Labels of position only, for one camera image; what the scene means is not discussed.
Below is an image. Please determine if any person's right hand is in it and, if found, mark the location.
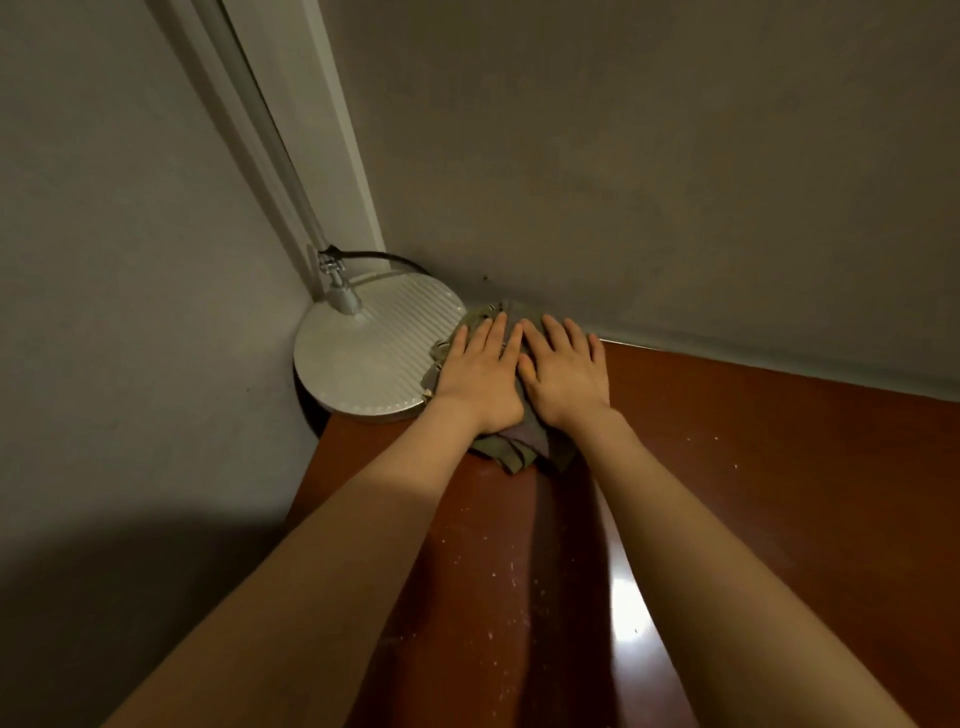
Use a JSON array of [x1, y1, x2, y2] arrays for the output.
[[516, 313, 613, 435]]

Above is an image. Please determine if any person's right forearm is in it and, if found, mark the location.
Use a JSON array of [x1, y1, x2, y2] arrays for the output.
[[564, 406, 921, 728]]

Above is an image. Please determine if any person's left forearm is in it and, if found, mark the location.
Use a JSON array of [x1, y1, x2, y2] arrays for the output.
[[103, 395, 487, 728]]

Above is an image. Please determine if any black lamp cable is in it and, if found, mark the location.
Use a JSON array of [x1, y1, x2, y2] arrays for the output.
[[321, 244, 430, 276]]

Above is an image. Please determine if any person's left hand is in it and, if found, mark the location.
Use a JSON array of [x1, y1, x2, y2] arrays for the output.
[[433, 312, 528, 437]]

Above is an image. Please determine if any round silver lamp base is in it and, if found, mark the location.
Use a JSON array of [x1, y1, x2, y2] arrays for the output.
[[293, 270, 468, 423]]

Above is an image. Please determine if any olive green cleaning cloth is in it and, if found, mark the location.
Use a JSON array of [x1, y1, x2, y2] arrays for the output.
[[420, 301, 579, 476]]

